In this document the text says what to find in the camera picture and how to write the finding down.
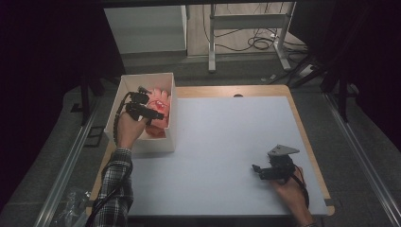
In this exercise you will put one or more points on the white table mat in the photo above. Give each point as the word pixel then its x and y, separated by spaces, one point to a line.
pixel 220 157

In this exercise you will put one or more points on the person's left hand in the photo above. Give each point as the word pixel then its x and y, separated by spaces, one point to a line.
pixel 129 132

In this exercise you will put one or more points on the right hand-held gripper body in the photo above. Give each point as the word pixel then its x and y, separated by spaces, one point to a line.
pixel 280 168

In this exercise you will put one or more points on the wooden table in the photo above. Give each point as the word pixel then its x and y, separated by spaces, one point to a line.
pixel 220 90

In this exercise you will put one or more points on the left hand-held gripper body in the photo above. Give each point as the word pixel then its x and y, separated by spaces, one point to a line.
pixel 138 105

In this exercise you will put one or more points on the aluminium rail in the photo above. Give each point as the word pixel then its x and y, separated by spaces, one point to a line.
pixel 365 160
pixel 63 176

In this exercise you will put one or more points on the white power strip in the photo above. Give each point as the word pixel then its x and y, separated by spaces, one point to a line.
pixel 305 71

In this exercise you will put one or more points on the black floor bracket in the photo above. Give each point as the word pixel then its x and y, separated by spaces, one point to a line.
pixel 94 136

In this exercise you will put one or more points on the person's right hand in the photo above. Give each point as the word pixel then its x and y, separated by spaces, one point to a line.
pixel 291 195

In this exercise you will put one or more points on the dark metal stand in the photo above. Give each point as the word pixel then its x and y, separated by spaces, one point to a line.
pixel 342 94
pixel 85 101

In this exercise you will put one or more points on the pink glove with red label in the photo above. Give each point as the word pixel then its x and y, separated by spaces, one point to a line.
pixel 160 101

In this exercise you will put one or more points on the pink glove with gray palm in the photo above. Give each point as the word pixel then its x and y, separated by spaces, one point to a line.
pixel 156 130

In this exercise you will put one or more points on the white box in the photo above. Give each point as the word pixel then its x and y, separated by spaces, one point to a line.
pixel 157 82

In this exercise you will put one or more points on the gray metal desk frame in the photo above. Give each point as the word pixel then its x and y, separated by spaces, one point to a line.
pixel 249 22

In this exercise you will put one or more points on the white cabinet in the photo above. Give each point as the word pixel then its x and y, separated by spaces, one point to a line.
pixel 145 30

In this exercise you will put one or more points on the clear plastic bag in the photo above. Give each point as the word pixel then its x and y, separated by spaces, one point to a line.
pixel 72 208

